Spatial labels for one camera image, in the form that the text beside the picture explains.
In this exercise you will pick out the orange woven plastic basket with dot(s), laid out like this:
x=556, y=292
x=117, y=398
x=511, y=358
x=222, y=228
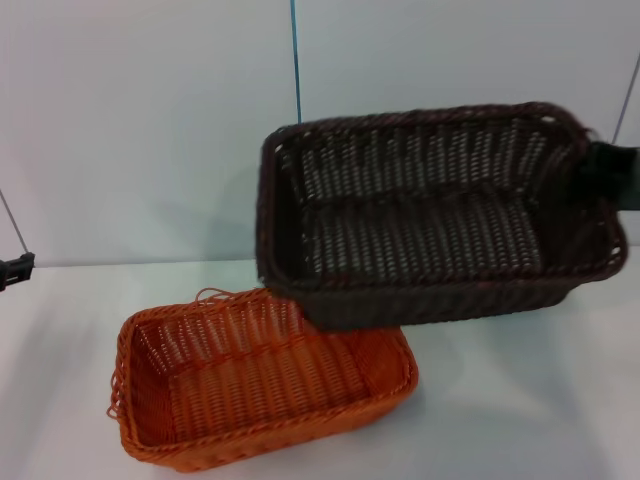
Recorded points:
x=260, y=395

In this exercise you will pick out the dark brown woven basket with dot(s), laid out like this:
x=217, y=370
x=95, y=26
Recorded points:
x=425, y=240

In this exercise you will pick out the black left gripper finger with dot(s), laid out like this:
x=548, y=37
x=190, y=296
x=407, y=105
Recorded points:
x=16, y=271

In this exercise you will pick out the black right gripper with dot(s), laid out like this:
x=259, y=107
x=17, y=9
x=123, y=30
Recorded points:
x=631, y=177

